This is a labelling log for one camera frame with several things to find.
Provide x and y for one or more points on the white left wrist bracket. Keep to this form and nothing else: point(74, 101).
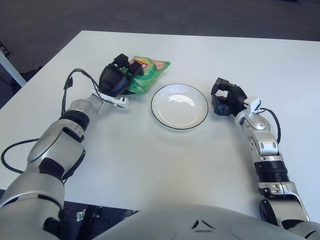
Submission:
point(121, 101)

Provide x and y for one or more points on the white plate with black rim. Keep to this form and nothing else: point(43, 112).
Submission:
point(178, 107)

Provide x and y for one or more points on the white desk leg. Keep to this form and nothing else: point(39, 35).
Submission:
point(10, 70)

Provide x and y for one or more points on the small black floor object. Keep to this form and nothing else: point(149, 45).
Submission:
point(3, 48)

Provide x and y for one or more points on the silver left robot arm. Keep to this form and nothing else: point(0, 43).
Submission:
point(55, 147)

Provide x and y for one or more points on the green potato chips bag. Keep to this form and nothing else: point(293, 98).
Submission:
point(150, 75)

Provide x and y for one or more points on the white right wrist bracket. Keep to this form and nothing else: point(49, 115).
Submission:
point(253, 105)

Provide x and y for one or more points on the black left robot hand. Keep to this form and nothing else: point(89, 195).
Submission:
point(110, 77)

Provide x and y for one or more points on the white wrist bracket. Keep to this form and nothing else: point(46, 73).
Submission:
point(253, 105)
point(121, 101)

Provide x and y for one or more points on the grey robot torso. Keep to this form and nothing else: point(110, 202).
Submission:
point(187, 225)

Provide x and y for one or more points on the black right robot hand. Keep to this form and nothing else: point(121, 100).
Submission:
point(236, 97)

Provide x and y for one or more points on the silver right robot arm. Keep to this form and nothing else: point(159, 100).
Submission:
point(267, 147)

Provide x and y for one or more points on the shiny metal bracket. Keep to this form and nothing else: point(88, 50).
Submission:
point(80, 216)

